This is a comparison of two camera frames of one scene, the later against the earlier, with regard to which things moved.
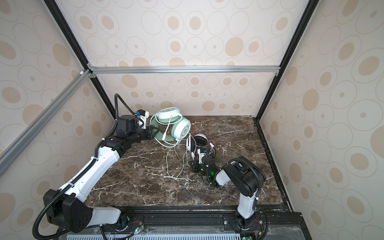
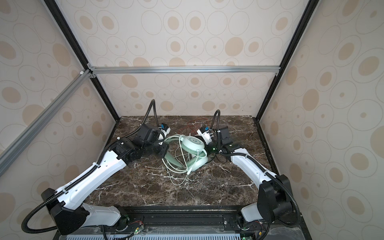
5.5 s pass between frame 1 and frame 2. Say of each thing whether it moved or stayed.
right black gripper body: moved
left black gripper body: moved
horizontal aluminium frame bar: stayed
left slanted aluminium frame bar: stayed
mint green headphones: moved
